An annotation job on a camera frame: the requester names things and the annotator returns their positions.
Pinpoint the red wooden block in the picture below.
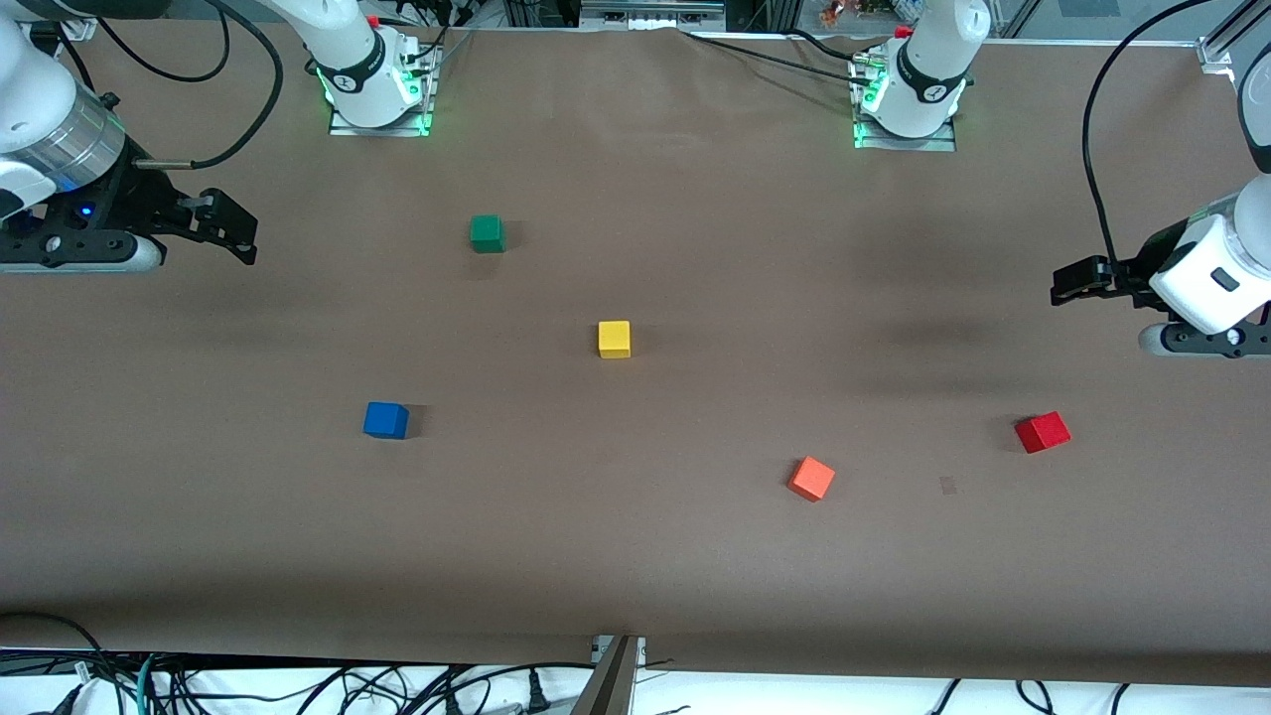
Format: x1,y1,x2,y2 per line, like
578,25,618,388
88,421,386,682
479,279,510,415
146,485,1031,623
1015,410,1072,455

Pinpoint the blue wooden block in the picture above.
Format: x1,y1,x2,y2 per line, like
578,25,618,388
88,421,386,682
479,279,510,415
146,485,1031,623
362,401,410,440

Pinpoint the orange wooden block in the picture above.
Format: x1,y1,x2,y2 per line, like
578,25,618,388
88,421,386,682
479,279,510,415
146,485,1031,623
788,456,836,502

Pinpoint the brown paper table cover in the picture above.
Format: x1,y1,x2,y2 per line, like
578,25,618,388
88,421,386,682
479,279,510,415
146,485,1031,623
0,25,1271,688

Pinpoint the dark metal beam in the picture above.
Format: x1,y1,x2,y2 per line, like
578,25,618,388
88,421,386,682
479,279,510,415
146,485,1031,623
569,636,641,715

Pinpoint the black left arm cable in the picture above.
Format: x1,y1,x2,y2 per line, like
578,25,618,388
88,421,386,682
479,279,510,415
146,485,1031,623
1081,0,1214,269

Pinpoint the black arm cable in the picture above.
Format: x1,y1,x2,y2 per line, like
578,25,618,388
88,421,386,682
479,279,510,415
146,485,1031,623
132,0,286,172
1081,0,1214,269

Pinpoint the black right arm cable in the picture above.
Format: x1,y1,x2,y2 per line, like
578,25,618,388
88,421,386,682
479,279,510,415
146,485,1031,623
132,0,286,172

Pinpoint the black looped cable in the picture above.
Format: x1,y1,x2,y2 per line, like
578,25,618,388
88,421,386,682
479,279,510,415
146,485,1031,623
94,5,232,84

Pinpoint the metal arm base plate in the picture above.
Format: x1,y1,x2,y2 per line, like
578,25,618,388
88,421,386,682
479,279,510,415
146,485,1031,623
328,45,436,137
852,55,957,153

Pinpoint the aluminium frame profile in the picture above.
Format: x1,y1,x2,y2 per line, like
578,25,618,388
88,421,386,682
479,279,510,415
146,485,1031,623
1197,0,1254,71

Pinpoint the short black table cable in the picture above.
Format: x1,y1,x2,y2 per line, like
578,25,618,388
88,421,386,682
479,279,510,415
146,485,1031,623
789,28,887,63

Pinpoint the long black table cable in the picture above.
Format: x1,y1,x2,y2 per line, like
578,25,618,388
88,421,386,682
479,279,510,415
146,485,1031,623
683,30,875,88

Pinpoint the aluminium rail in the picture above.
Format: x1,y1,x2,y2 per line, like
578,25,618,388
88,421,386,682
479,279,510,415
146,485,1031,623
581,0,726,31

